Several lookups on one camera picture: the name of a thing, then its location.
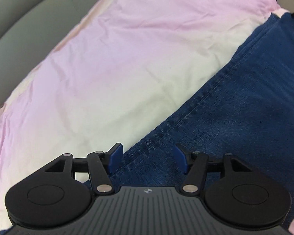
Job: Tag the blue denim pants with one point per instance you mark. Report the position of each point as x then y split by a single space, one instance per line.
242 107

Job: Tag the pink floral blanket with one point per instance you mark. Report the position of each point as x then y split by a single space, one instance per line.
107 73

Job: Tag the grey padded headboard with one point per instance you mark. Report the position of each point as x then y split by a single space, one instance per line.
31 17

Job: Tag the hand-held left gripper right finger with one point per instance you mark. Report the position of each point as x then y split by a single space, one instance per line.
181 159

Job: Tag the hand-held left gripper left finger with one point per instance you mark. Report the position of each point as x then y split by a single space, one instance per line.
115 157

